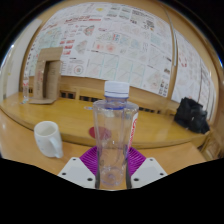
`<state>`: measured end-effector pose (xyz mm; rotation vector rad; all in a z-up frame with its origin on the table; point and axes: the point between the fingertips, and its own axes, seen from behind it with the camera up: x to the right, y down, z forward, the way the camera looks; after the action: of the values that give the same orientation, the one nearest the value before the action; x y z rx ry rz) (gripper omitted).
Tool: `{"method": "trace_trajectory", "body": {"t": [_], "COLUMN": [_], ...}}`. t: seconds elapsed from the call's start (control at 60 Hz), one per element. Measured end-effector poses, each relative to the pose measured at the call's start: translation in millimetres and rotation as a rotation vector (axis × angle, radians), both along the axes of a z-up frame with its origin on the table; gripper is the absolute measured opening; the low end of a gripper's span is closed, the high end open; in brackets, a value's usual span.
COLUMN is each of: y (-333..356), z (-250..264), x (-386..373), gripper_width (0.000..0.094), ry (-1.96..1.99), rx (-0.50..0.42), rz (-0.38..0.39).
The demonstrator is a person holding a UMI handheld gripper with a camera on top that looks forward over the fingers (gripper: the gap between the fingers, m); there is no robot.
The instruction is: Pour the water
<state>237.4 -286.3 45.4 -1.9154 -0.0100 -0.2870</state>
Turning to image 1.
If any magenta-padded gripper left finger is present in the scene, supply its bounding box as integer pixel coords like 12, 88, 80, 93
57, 145, 101, 190

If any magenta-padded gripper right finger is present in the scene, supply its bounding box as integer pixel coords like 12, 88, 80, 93
125, 146, 168, 190

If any clear plastic water bottle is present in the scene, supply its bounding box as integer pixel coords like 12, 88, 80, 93
92, 80, 140, 188

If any white ceramic mug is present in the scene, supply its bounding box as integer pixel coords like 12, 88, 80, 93
33, 120, 64, 159

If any black bag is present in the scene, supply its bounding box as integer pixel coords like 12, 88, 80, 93
173, 97, 211, 135

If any small clear plastic bottle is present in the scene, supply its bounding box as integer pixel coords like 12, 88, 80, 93
21, 70, 30, 104

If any brown cardboard arch structure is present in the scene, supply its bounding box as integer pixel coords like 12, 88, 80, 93
28, 46, 64, 106

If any wall of paper posters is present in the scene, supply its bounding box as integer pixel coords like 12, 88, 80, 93
24, 2, 218, 122

